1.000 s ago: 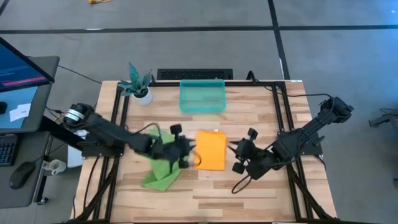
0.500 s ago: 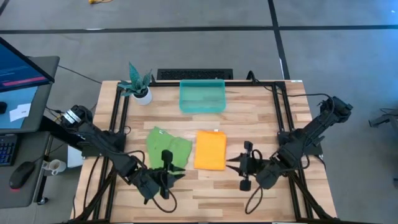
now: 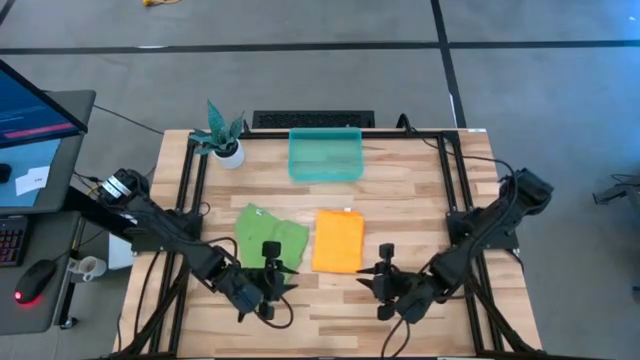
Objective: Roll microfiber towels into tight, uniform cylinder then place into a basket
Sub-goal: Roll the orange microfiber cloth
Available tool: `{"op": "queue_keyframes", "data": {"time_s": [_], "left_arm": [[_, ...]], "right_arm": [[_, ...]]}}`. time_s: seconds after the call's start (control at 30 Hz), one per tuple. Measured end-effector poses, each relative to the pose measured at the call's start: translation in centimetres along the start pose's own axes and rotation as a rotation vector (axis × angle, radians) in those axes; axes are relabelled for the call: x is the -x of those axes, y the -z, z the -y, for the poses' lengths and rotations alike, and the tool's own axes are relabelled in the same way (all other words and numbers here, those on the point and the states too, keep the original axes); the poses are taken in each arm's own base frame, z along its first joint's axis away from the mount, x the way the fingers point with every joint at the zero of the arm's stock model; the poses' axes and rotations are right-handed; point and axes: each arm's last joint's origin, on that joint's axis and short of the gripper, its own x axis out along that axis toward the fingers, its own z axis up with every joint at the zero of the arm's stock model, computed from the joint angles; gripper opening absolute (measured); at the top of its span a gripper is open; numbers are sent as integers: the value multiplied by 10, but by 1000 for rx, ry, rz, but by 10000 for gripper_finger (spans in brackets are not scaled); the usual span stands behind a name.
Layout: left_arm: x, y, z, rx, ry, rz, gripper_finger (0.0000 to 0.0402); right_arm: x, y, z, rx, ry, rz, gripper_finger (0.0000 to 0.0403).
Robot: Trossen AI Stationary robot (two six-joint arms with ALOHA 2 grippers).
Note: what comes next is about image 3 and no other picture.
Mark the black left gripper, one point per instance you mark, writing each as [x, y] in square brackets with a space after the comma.
[250, 290]

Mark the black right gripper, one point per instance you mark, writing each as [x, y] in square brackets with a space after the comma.
[400, 292]

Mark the orange microfiber towel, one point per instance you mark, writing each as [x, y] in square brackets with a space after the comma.
[337, 240]

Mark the green microfiber towel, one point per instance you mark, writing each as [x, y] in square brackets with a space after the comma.
[260, 230]

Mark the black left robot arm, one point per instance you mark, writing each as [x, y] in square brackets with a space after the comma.
[165, 230]

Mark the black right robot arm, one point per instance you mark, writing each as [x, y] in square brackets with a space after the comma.
[475, 235]

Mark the teal plastic basket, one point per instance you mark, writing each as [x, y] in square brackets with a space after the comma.
[325, 160]

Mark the snake plant in white pot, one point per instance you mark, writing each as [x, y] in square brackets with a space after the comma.
[230, 157]

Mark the black perforated floor box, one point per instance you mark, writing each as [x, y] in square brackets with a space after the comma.
[312, 119]

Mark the white box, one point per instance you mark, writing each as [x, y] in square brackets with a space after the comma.
[120, 252]

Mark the white cup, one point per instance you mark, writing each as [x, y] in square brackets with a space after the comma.
[90, 267]

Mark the grey computer desk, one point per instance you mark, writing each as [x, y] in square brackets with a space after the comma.
[75, 150]

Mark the black computer mouse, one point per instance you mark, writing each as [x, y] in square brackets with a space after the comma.
[35, 280]

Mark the black floor stand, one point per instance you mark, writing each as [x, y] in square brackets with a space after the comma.
[620, 192]

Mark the white paper note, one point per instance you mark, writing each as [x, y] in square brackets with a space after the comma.
[32, 181]

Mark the black keyboard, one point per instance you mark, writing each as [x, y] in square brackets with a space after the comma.
[10, 242]

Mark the black round device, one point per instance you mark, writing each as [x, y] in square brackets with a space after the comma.
[4, 173]

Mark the computer monitor with blue screen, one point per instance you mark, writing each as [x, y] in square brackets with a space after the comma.
[30, 110]

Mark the black aluminium table frame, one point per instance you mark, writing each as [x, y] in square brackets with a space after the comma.
[390, 134]

